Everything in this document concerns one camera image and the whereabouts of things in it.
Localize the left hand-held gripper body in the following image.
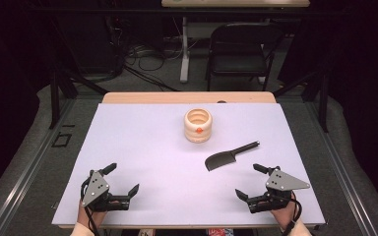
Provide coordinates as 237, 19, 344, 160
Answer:
80, 169, 131, 212

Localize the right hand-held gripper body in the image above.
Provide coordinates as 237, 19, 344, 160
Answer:
247, 166, 311, 214

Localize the cream ribbed cup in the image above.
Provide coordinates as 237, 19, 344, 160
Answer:
183, 107, 214, 144

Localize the person's left hand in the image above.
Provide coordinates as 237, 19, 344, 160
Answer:
76, 200, 108, 229

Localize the person's right hand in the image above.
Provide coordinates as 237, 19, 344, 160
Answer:
270, 196, 299, 231

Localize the white table sheet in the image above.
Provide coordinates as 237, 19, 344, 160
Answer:
51, 102, 327, 227

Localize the red patterned object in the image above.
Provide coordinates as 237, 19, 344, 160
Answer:
206, 227, 235, 236

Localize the black folding chair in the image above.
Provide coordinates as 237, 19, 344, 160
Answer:
204, 22, 285, 92

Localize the black metal crossbar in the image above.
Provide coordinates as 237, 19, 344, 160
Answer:
26, 7, 346, 16

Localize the light wooden background table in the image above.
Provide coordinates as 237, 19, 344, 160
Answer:
160, 0, 311, 84

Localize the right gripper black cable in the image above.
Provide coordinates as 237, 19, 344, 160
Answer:
281, 191, 303, 236

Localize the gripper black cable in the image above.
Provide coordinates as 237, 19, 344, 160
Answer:
80, 178, 101, 236
281, 191, 303, 236

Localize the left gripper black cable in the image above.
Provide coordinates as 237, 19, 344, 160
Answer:
80, 178, 101, 236

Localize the aluminium floor rail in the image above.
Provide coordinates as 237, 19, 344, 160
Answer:
302, 97, 378, 236
0, 97, 77, 236

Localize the black metal frame stand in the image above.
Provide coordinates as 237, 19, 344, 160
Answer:
46, 63, 110, 130
272, 69, 330, 134

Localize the bundle of floor cables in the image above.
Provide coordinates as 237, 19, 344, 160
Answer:
123, 43, 182, 93

